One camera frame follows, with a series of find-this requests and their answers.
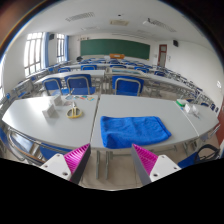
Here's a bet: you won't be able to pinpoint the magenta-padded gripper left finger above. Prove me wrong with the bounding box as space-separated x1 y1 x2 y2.
40 143 92 185

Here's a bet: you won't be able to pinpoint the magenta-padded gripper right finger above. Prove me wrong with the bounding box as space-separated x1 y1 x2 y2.
130 143 183 186

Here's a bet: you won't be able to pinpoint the blue terry towel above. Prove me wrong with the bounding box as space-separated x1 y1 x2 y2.
99 115 173 150

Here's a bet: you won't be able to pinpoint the blue metal-framed chair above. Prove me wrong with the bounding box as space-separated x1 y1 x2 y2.
41 77 64 97
5 129 74 165
111 75 145 97
64 73 97 96

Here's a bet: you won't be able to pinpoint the blue black-framed chair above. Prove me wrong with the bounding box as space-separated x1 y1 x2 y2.
177 143 222 169

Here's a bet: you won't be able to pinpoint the colourful cards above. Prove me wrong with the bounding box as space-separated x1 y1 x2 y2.
65 94 96 102

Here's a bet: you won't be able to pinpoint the green and white box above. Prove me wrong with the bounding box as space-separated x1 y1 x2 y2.
176 98 190 107

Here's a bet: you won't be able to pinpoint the grey classroom desk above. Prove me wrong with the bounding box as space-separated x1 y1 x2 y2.
34 69 106 97
104 67 198 98

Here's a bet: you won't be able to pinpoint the group of blue chairs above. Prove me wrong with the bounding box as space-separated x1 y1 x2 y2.
46 57 214 111

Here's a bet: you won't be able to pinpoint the brown door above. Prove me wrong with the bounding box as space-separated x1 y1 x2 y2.
157 44 168 68

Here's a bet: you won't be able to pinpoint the orange lectern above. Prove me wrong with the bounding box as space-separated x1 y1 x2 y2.
109 53 126 60

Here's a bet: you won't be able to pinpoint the blue curtain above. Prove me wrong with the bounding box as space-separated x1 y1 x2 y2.
64 34 70 62
43 32 51 70

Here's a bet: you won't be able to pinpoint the narrow window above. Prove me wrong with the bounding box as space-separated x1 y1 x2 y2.
55 33 66 64

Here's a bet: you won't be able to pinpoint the large window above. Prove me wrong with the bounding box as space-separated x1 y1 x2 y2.
23 31 45 78

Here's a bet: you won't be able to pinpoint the green chalkboard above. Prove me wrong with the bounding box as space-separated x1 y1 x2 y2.
79 38 151 61

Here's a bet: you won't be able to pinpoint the ceiling air vent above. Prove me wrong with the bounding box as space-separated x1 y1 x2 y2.
143 18 178 33
65 11 96 23

